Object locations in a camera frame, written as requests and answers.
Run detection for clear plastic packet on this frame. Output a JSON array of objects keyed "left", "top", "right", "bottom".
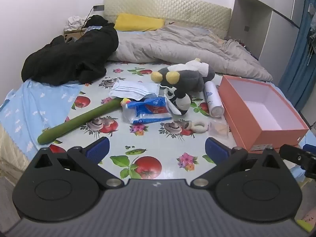
[{"left": 209, "top": 121, "right": 229, "bottom": 139}]

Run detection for panda plush toy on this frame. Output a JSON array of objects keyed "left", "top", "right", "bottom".
[{"left": 165, "top": 86, "right": 192, "bottom": 116}]

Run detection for cardboard box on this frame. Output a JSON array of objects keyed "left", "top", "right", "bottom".
[{"left": 64, "top": 28, "right": 87, "bottom": 41}]

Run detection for black cable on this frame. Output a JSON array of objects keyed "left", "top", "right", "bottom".
[{"left": 79, "top": 6, "right": 95, "bottom": 34}]

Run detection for white face mask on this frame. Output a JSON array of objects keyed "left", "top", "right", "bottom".
[{"left": 109, "top": 80, "right": 149, "bottom": 99}]

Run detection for beige quilted headboard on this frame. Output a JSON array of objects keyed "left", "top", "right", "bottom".
[{"left": 103, "top": 0, "right": 232, "bottom": 40}]

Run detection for black jacket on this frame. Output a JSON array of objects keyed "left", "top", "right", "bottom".
[{"left": 21, "top": 25, "right": 119, "bottom": 86}]

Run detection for blue curtain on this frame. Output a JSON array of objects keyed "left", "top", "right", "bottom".
[{"left": 278, "top": 0, "right": 316, "bottom": 119}]

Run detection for grey penguin plush toy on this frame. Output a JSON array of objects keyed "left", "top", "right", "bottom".
[{"left": 151, "top": 58, "right": 216, "bottom": 93}]

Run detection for blue tissue packet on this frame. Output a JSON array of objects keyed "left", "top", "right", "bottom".
[{"left": 123, "top": 96, "right": 173, "bottom": 124}]

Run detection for fruit print bed sheet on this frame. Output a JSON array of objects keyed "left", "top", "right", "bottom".
[{"left": 37, "top": 62, "right": 309, "bottom": 181}]

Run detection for green massage stick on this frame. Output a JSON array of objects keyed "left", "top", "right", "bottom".
[{"left": 37, "top": 98, "right": 124, "bottom": 145}]

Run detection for orange box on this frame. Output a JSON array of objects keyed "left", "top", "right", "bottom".
[{"left": 218, "top": 75, "right": 309, "bottom": 153}]

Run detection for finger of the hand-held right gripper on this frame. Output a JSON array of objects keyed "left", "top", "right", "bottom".
[{"left": 279, "top": 143, "right": 316, "bottom": 179}]

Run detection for white fluffy ring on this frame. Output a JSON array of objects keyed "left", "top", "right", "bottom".
[{"left": 189, "top": 120, "right": 210, "bottom": 134}]

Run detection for grey wardrobe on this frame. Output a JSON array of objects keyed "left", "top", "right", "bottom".
[{"left": 228, "top": 0, "right": 307, "bottom": 61}]

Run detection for grey duvet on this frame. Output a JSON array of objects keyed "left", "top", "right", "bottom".
[{"left": 108, "top": 25, "right": 274, "bottom": 82}]

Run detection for white cloth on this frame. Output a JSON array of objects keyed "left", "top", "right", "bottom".
[{"left": 65, "top": 15, "right": 87, "bottom": 32}]

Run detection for blue face mask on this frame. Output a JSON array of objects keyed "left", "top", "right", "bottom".
[{"left": 133, "top": 83, "right": 161, "bottom": 99}]

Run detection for white spray can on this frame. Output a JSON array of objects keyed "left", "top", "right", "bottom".
[{"left": 204, "top": 81, "right": 225, "bottom": 118}]

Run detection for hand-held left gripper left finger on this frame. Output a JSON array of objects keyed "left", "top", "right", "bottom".
[{"left": 31, "top": 136, "right": 124, "bottom": 188}]

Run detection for black garment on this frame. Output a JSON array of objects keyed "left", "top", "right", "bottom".
[{"left": 85, "top": 15, "right": 114, "bottom": 27}]

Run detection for hanging clothes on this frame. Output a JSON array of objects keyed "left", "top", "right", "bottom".
[{"left": 308, "top": 2, "right": 316, "bottom": 52}]

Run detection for beige bed base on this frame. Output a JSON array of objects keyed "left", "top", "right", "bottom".
[{"left": 0, "top": 123, "right": 32, "bottom": 176}]

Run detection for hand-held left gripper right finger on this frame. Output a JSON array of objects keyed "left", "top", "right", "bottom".
[{"left": 191, "top": 137, "right": 284, "bottom": 188}]

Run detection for light blue printed cloth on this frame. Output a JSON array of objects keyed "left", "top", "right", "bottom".
[{"left": 0, "top": 79, "right": 83, "bottom": 153}]

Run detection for yellow pillow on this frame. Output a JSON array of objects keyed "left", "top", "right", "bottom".
[{"left": 114, "top": 13, "right": 165, "bottom": 32}]

